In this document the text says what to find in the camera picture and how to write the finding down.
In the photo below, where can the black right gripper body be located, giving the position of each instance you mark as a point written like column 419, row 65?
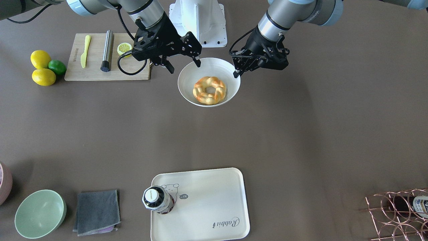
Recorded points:
column 171, row 37

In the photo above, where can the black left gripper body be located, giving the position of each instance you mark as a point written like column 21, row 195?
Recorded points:
column 254, row 43

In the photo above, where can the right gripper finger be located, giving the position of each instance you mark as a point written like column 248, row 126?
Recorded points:
column 191, row 47
column 163, row 62

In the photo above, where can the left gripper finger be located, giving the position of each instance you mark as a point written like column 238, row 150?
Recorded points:
column 277, row 53
column 244, row 63

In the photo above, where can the white round plate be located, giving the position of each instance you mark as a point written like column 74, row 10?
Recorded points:
column 217, row 67

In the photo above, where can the glazed twisted donut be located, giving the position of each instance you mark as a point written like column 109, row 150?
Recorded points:
column 209, row 90

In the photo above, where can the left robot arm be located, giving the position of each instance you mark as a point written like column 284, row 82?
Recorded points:
column 283, row 14

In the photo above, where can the cream rabbit tray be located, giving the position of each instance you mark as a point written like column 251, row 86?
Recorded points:
column 210, row 205

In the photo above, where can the half lemon slice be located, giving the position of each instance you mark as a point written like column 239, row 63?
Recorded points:
column 123, row 48

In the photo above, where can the yellow plastic knife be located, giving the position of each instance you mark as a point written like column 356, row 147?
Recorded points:
column 83, row 58

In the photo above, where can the wooden cutting board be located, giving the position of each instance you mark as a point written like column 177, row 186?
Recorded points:
column 92, row 71

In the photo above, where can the green lime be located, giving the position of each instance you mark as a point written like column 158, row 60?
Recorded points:
column 57, row 67

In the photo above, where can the yellow lemon lower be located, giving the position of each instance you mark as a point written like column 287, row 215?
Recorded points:
column 44, row 77

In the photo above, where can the yellow lemon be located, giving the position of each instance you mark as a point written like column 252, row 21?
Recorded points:
column 40, row 59
column 44, row 77

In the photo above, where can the yellow lemon upper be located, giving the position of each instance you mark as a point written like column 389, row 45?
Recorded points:
column 40, row 59

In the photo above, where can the dark tea bottle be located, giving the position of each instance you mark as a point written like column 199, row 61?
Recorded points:
column 156, row 199

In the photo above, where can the grey folded cloth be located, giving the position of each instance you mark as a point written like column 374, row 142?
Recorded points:
column 97, row 212

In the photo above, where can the mint green bowl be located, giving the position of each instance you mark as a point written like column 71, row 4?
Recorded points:
column 40, row 213

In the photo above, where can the pink ice bowl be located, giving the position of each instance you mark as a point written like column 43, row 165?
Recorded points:
column 6, row 182

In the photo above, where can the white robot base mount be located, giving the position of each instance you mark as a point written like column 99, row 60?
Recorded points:
column 204, row 18

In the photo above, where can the copper wire bottle rack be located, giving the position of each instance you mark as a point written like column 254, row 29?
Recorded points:
column 389, row 226

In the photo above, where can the bottle in wire rack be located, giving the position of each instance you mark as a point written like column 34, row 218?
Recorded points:
column 409, row 206

